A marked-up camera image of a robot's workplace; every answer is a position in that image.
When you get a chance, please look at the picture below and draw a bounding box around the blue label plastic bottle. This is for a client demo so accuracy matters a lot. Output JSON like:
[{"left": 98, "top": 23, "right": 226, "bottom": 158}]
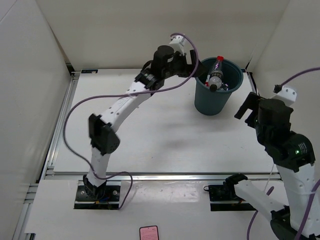
[{"left": 220, "top": 82, "right": 230, "bottom": 91}]

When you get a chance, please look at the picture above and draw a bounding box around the aluminium table edge rail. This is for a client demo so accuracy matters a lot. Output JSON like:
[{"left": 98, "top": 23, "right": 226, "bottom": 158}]
[{"left": 44, "top": 169, "right": 281, "bottom": 181}]

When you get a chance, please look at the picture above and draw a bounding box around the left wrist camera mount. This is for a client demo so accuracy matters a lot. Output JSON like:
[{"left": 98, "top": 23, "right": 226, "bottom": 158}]
[{"left": 169, "top": 35, "right": 186, "bottom": 56}]

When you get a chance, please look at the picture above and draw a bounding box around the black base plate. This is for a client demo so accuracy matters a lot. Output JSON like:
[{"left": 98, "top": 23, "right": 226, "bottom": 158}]
[
  {"left": 203, "top": 184, "right": 256, "bottom": 212},
  {"left": 73, "top": 181, "right": 121, "bottom": 210}
]

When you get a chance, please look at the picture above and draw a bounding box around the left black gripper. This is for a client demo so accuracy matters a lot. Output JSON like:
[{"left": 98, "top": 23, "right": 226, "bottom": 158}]
[{"left": 162, "top": 49, "right": 207, "bottom": 79}]

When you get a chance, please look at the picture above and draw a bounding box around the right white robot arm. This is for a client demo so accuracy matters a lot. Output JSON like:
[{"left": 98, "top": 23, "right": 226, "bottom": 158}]
[{"left": 223, "top": 92, "right": 320, "bottom": 240}]

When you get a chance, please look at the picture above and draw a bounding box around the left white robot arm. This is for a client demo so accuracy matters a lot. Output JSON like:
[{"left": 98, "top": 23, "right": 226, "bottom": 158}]
[{"left": 83, "top": 45, "right": 207, "bottom": 200}]

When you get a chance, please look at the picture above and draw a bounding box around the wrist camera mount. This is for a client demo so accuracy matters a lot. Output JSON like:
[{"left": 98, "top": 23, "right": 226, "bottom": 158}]
[
  {"left": 169, "top": 35, "right": 186, "bottom": 56},
  {"left": 271, "top": 84, "right": 297, "bottom": 107}
]

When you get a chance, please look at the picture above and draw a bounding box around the black label plastic bottle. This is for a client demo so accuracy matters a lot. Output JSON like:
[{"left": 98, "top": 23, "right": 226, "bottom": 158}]
[{"left": 207, "top": 70, "right": 224, "bottom": 92}]

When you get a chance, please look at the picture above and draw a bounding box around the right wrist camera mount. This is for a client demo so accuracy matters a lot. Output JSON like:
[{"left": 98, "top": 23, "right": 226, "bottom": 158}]
[{"left": 271, "top": 84, "right": 297, "bottom": 107}]

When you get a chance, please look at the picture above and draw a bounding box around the red label plastic bottle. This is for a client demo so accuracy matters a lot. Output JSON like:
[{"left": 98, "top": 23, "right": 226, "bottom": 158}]
[{"left": 212, "top": 56, "right": 224, "bottom": 72}]

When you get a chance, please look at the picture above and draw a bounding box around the pink smartphone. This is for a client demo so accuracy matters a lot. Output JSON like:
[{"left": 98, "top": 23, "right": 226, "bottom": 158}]
[{"left": 139, "top": 225, "right": 160, "bottom": 240}]

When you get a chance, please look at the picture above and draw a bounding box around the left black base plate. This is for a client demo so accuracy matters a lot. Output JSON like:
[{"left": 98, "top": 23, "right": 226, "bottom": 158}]
[{"left": 73, "top": 181, "right": 121, "bottom": 210}]

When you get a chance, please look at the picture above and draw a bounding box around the dark green plastic bin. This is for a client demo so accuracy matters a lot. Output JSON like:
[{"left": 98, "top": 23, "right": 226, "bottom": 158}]
[{"left": 194, "top": 57, "right": 244, "bottom": 116}]

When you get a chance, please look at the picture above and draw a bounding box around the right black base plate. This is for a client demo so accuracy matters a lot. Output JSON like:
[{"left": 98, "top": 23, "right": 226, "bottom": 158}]
[{"left": 203, "top": 184, "right": 256, "bottom": 212}]

